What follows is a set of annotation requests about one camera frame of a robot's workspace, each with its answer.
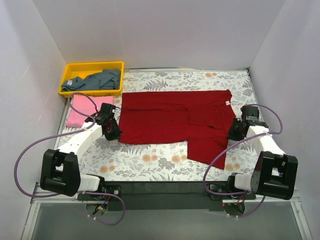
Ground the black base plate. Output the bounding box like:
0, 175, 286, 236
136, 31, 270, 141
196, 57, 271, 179
76, 180, 257, 213

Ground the floral table mat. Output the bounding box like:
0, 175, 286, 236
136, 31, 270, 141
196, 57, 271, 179
78, 70, 258, 181

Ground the folded pink t shirt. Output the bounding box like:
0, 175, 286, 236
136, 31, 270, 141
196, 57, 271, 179
66, 94, 115, 128

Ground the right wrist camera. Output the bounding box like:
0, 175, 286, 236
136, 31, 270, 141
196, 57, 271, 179
240, 105, 250, 121

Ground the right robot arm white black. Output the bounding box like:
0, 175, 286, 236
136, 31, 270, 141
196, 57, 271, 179
226, 104, 298, 200

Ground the yellow plastic bin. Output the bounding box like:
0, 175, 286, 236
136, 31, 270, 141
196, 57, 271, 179
58, 61, 125, 98

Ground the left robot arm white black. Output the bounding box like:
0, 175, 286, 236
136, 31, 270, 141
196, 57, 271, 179
40, 103, 122, 200

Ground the grey-blue t shirt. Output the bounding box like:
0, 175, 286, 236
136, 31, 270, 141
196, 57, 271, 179
61, 69, 121, 92

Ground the red t shirt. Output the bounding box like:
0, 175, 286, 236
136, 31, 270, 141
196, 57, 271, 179
119, 89, 235, 164

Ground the aluminium frame rail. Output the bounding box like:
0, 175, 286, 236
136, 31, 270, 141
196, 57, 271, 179
30, 183, 87, 203

